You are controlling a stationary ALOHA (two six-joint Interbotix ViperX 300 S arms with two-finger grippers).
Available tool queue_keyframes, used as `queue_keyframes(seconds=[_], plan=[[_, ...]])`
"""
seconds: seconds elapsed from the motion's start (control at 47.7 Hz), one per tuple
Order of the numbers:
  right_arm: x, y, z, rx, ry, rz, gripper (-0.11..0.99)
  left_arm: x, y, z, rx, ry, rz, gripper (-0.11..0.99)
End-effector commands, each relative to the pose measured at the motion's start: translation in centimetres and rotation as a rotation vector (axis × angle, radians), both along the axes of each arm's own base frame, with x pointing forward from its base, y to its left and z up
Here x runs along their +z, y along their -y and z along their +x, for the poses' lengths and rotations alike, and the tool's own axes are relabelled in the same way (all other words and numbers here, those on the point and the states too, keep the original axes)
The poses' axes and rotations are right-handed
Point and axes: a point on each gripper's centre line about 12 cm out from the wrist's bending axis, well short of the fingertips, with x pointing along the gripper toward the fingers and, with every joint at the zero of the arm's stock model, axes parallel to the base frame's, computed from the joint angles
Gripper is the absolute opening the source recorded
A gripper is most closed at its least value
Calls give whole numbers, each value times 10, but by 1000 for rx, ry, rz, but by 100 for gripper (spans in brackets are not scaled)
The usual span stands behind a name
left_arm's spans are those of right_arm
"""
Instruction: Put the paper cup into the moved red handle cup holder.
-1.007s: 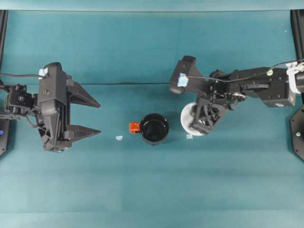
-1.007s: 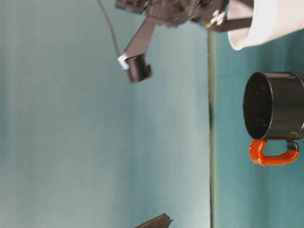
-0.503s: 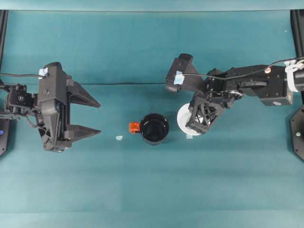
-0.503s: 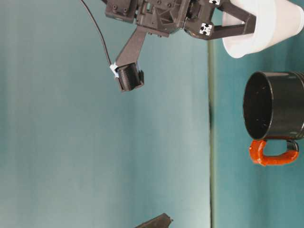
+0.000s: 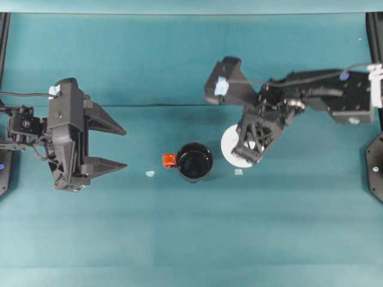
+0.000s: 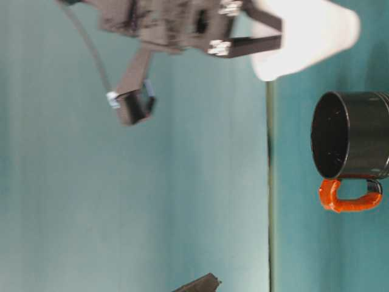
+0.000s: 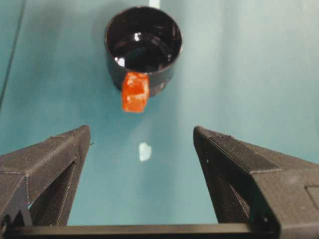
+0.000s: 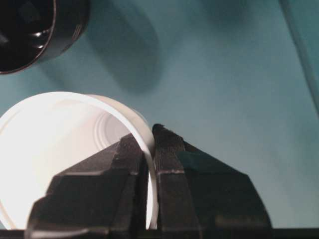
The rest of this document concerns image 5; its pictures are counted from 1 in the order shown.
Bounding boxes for blue-green table cloth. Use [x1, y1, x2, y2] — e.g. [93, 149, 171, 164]
[0, 12, 383, 287]

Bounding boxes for black cup holder red handle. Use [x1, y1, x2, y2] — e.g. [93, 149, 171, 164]
[162, 142, 215, 184]

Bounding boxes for white paper cup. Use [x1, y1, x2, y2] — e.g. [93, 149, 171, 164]
[220, 125, 264, 169]

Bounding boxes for thin black camera cable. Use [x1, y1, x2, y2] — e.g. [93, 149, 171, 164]
[226, 62, 375, 87]
[0, 91, 54, 99]

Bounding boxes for black side frame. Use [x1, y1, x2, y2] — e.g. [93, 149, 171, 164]
[0, 12, 11, 101]
[365, 11, 383, 65]

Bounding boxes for pale blue-green backdrop cloth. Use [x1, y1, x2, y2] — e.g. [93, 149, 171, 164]
[0, 0, 383, 14]

